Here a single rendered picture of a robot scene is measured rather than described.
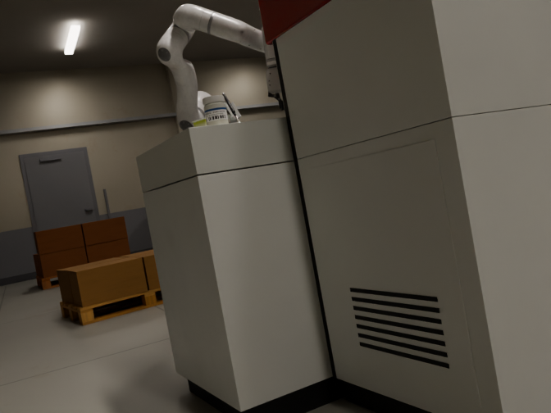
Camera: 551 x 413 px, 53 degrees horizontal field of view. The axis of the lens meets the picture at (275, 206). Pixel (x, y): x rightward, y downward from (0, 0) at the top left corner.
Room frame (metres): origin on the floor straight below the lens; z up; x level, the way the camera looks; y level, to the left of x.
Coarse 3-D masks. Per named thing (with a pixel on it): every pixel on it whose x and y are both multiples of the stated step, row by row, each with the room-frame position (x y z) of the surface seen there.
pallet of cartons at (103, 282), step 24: (96, 264) 4.61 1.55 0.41; (120, 264) 4.33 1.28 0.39; (144, 264) 4.45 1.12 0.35; (72, 288) 4.41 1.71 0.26; (96, 288) 4.23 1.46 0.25; (120, 288) 4.32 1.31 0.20; (144, 288) 4.41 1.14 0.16; (72, 312) 4.41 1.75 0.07; (96, 312) 4.53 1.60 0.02; (120, 312) 4.31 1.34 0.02
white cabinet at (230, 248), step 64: (192, 192) 1.74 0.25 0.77; (256, 192) 1.77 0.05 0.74; (192, 256) 1.84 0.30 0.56; (256, 256) 1.75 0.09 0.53; (192, 320) 1.95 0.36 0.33; (256, 320) 1.74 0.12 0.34; (320, 320) 1.85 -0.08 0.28; (192, 384) 2.17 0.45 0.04; (256, 384) 1.72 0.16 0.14; (320, 384) 1.83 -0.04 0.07
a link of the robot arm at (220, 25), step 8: (216, 16) 2.21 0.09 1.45; (224, 16) 2.21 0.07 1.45; (208, 24) 2.21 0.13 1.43; (216, 24) 2.20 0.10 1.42; (224, 24) 2.20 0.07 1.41; (232, 24) 2.20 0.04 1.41; (240, 24) 2.20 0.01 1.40; (208, 32) 2.24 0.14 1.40; (216, 32) 2.22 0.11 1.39; (224, 32) 2.21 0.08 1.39; (232, 32) 2.20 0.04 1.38; (240, 32) 2.20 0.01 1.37; (248, 32) 2.25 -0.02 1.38; (256, 32) 2.29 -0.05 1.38; (232, 40) 2.23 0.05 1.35; (240, 40) 2.23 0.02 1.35; (248, 40) 2.27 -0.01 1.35; (256, 40) 2.30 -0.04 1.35; (256, 48) 2.31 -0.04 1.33
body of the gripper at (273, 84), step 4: (268, 68) 2.23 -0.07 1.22; (272, 68) 2.22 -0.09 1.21; (276, 68) 2.21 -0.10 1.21; (268, 72) 2.22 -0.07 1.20; (272, 72) 2.22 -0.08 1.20; (276, 72) 2.22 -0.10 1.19; (268, 76) 2.22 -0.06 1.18; (272, 76) 2.22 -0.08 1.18; (276, 76) 2.22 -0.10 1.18; (268, 80) 2.22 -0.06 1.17; (272, 80) 2.22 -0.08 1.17; (276, 80) 2.22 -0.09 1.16; (268, 84) 2.22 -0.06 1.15; (272, 84) 2.22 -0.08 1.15; (276, 84) 2.22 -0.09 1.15; (268, 88) 2.23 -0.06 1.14; (272, 88) 2.23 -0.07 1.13; (276, 88) 2.23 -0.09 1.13; (272, 92) 2.23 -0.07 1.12; (276, 92) 2.23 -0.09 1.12; (280, 92) 2.23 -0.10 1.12
